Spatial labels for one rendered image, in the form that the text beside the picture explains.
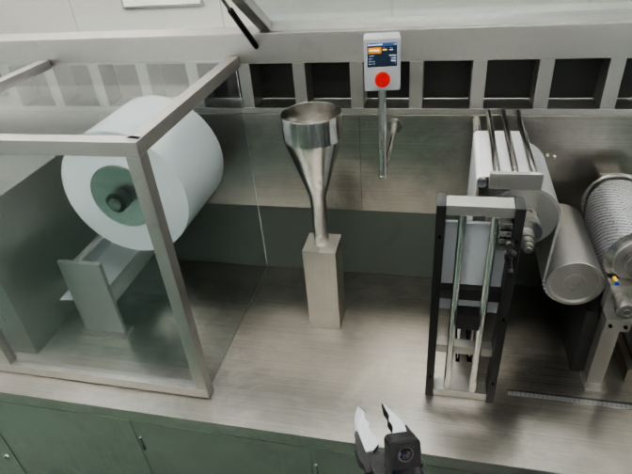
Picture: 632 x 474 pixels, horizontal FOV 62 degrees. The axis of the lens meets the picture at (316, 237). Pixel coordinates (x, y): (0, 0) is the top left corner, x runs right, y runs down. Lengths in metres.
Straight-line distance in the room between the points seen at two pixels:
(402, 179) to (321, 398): 0.64
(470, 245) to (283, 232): 0.75
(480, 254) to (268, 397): 0.64
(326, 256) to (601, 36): 0.81
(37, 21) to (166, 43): 3.30
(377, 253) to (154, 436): 0.83
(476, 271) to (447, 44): 0.56
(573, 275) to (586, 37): 0.54
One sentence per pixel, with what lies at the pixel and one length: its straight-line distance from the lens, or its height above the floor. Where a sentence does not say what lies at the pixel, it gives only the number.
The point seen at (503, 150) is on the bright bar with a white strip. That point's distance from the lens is 1.25.
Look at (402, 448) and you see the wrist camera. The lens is 0.77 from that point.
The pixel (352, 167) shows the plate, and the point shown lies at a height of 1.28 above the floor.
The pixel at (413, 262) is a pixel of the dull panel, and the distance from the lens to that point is 1.66.
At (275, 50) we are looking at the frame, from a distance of 1.44.
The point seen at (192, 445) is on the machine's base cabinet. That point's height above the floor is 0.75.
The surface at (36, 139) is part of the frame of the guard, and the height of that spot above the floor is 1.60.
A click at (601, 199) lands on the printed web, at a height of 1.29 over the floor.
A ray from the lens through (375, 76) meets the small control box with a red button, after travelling 1.05.
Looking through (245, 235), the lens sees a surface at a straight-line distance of 1.56.
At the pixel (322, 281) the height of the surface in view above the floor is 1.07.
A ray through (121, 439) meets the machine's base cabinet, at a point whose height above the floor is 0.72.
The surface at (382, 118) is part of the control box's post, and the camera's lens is 1.11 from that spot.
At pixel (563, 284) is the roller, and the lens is 1.30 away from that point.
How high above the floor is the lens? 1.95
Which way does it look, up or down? 34 degrees down
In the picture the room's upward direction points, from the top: 5 degrees counter-clockwise
